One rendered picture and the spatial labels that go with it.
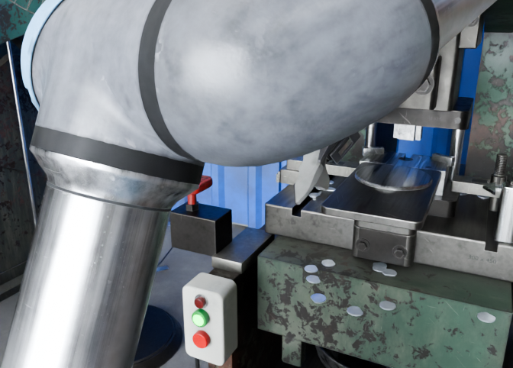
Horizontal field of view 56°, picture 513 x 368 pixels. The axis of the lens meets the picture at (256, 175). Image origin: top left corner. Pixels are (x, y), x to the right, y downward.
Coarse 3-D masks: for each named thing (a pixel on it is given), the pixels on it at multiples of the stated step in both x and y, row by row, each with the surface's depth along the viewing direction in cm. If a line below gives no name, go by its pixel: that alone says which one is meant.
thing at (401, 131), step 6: (396, 126) 89; (402, 126) 87; (408, 126) 87; (414, 126) 87; (420, 126) 87; (396, 132) 89; (402, 132) 88; (408, 132) 87; (414, 132) 87; (420, 132) 87; (402, 138) 88; (408, 138) 88; (414, 138) 87; (420, 138) 87
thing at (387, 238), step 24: (360, 168) 84; (384, 168) 84; (408, 168) 84; (336, 192) 74; (360, 192) 74; (384, 192) 74; (408, 192) 74; (432, 192) 74; (336, 216) 68; (360, 216) 66; (384, 216) 65; (408, 216) 65; (360, 240) 80; (384, 240) 79; (408, 240) 77; (408, 264) 78
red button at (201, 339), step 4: (196, 332) 78; (200, 332) 78; (204, 332) 78; (196, 336) 78; (200, 336) 77; (204, 336) 77; (208, 336) 78; (192, 340) 78; (196, 340) 78; (200, 340) 78; (204, 340) 77; (208, 340) 78; (196, 344) 78; (200, 344) 78; (204, 344) 77
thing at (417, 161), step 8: (384, 152) 96; (392, 152) 96; (360, 160) 90; (368, 160) 90; (376, 160) 90; (384, 160) 90; (392, 160) 90; (400, 160) 90; (416, 160) 90; (424, 160) 90; (432, 160) 90; (424, 168) 86; (432, 168) 86; (440, 168) 86; (448, 168) 91; (440, 184) 85; (440, 192) 85
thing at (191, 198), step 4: (204, 176) 88; (208, 176) 87; (204, 180) 86; (208, 180) 86; (212, 180) 87; (200, 184) 84; (204, 184) 84; (208, 184) 86; (200, 188) 83; (204, 188) 84; (192, 192) 83; (196, 192) 83; (188, 196) 86; (192, 196) 86; (188, 200) 87; (192, 200) 86; (196, 200) 87; (192, 204) 86
